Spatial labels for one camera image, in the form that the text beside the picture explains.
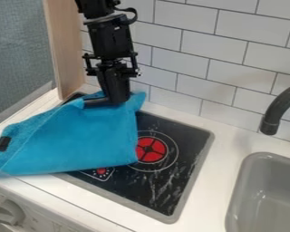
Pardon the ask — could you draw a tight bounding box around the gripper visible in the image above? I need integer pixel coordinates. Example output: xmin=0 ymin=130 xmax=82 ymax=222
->
xmin=81 ymin=14 xmax=143 ymax=107

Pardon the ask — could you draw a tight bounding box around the toy stove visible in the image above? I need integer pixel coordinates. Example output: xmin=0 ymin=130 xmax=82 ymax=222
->
xmin=53 ymin=92 xmax=216 ymax=225

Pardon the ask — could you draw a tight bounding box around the wooden board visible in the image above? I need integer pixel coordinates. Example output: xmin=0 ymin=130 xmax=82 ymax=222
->
xmin=41 ymin=0 xmax=89 ymax=101

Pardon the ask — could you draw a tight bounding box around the toy sink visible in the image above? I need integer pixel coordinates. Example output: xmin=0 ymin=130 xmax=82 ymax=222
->
xmin=223 ymin=151 xmax=290 ymax=232

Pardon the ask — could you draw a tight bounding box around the tap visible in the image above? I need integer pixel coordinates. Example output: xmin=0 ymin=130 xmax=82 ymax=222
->
xmin=257 ymin=82 xmax=290 ymax=136

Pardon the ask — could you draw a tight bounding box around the blue cloth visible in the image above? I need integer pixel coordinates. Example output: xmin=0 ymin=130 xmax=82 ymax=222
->
xmin=0 ymin=90 xmax=148 ymax=178

